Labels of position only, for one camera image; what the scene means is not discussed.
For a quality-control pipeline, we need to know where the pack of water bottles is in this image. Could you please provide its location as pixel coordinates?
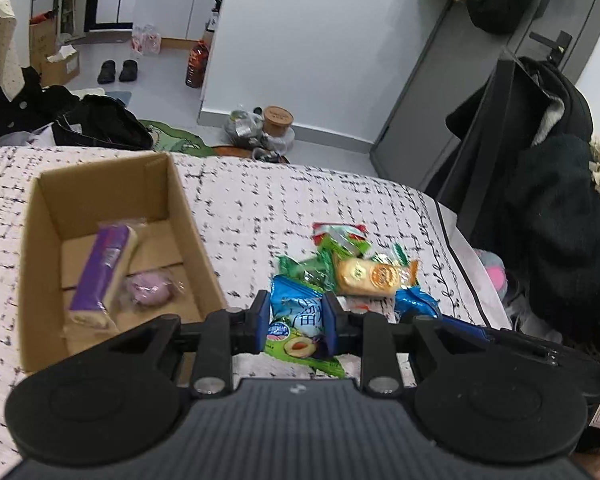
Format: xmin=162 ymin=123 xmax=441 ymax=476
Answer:
xmin=131 ymin=23 xmax=162 ymax=57

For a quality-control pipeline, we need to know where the brown lidded container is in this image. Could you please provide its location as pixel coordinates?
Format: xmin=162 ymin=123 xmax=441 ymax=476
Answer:
xmin=262 ymin=105 xmax=294 ymax=137

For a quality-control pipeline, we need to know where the white patterned bedspread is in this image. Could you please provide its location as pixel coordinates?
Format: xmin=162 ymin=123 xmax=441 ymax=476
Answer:
xmin=0 ymin=145 xmax=512 ymax=480

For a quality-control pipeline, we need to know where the pink plush item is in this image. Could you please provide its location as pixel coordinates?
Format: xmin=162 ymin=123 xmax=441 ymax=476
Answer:
xmin=480 ymin=250 xmax=508 ymax=295

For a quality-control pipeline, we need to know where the grey door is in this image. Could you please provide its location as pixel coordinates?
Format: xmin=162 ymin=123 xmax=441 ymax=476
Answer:
xmin=369 ymin=0 xmax=600 ymax=196

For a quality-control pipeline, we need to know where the dark red oil bottle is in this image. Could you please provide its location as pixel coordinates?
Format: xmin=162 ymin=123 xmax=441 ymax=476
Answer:
xmin=184 ymin=40 xmax=210 ymax=90

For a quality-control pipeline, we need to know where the white spray bottle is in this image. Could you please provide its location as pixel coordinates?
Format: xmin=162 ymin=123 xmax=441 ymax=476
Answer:
xmin=206 ymin=0 xmax=224 ymax=37

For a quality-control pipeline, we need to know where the pink round snack packet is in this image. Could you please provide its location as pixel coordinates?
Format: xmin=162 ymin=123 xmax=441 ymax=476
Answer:
xmin=124 ymin=270 xmax=183 ymax=307

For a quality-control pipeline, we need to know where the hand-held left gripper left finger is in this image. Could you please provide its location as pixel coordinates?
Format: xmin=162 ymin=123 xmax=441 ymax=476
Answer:
xmin=100 ymin=290 xmax=272 ymax=397

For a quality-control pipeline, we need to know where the purple snack packet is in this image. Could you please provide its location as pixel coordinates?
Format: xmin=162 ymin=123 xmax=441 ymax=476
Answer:
xmin=62 ymin=224 xmax=140 ymax=333

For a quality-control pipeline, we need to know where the grey plastic bag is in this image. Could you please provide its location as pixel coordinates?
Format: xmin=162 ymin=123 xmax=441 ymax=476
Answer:
xmin=223 ymin=104 xmax=267 ymax=150

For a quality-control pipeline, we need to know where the black fluffy garment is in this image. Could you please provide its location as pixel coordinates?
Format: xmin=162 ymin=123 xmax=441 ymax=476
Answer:
xmin=500 ymin=134 xmax=600 ymax=361

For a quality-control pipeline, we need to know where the red and green snack packet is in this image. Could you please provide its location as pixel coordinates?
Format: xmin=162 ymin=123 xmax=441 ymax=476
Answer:
xmin=311 ymin=222 xmax=371 ymax=262

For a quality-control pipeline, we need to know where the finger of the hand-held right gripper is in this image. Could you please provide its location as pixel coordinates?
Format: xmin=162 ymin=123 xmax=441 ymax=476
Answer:
xmin=440 ymin=313 xmax=562 ymax=364

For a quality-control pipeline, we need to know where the pile of black clothes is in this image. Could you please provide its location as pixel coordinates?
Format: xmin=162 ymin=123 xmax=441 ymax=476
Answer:
xmin=0 ymin=66 xmax=83 ymax=147

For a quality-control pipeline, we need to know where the orange snack packet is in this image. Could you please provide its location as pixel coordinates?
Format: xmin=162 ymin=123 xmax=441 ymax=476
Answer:
xmin=333 ymin=256 xmax=420 ymax=299

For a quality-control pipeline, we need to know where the blue and green snack packet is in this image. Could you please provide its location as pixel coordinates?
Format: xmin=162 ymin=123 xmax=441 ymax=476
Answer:
xmin=264 ymin=275 xmax=347 ymax=380

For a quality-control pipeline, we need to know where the black coat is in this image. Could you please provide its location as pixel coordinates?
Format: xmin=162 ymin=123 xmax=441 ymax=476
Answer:
xmin=445 ymin=56 xmax=595 ymax=161

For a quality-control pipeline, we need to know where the tall cardboard box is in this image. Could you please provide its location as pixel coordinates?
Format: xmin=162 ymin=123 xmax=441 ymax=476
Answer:
xmin=28 ymin=16 xmax=59 ymax=75

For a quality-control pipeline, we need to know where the black bag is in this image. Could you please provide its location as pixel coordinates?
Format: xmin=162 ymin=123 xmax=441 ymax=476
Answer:
xmin=51 ymin=94 xmax=154 ymax=152

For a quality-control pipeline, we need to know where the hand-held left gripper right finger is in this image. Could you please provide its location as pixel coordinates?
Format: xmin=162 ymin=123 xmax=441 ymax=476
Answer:
xmin=324 ymin=292 xmax=491 ymax=395

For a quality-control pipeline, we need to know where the orange rug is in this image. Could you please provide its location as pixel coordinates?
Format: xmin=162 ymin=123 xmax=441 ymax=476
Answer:
xmin=210 ymin=144 xmax=291 ymax=164

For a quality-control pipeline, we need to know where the green cartoon rug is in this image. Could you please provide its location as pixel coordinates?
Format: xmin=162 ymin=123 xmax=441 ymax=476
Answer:
xmin=139 ymin=119 xmax=215 ymax=159

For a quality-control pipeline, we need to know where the cardboard box with white paper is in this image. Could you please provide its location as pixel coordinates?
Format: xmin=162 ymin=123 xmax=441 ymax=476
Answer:
xmin=40 ymin=45 xmax=81 ymax=88

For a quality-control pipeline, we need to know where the black door handle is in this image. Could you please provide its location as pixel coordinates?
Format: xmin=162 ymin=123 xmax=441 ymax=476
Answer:
xmin=529 ymin=30 xmax=574 ymax=67

